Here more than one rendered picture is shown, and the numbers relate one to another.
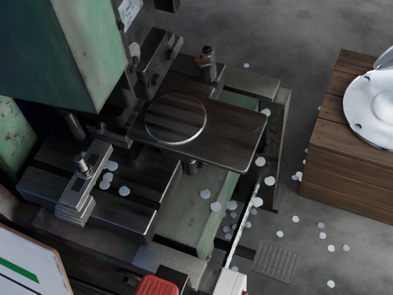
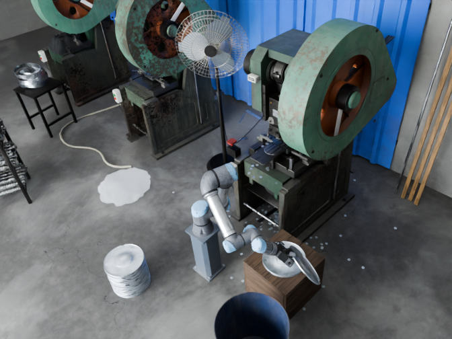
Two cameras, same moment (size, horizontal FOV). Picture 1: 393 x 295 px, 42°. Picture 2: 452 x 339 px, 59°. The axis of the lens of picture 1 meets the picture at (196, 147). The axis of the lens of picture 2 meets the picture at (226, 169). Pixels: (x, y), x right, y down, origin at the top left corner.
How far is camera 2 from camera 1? 2.69 m
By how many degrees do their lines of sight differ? 67
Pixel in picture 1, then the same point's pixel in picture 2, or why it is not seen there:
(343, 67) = (313, 253)
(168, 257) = (244, 155)
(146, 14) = not seen: hidden behind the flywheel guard
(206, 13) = (409, 264)
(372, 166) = not seen: hidden behind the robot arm
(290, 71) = (352, 284)
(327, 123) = (288, 237)
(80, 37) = (253, 93)
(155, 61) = (272, 128)
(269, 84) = (287, 187)
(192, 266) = (239, 159)
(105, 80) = (255, 105)
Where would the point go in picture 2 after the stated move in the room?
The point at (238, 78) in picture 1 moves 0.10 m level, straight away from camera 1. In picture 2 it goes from (293, 181) to (307, 185)
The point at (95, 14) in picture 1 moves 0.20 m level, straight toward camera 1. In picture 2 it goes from (257, 94) to (229, 95)
